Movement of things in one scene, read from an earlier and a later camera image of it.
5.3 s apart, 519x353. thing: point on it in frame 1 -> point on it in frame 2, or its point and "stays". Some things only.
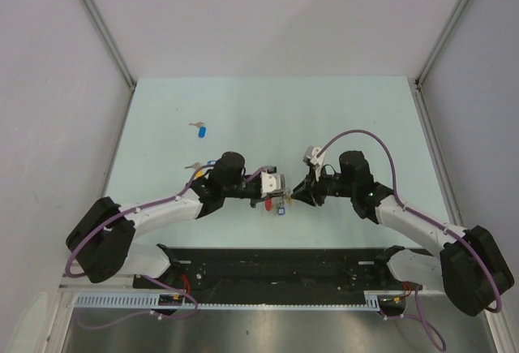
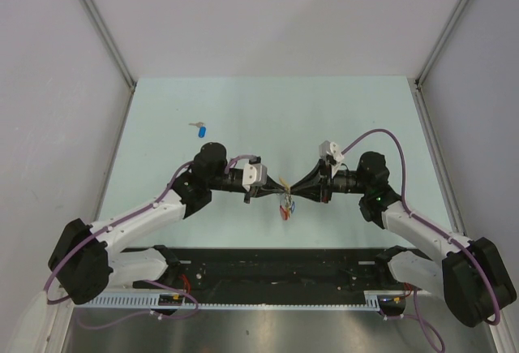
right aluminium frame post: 450,24 stays
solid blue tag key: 202,128 stays
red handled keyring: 268,204 -> 285,212
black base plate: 277,272 stays
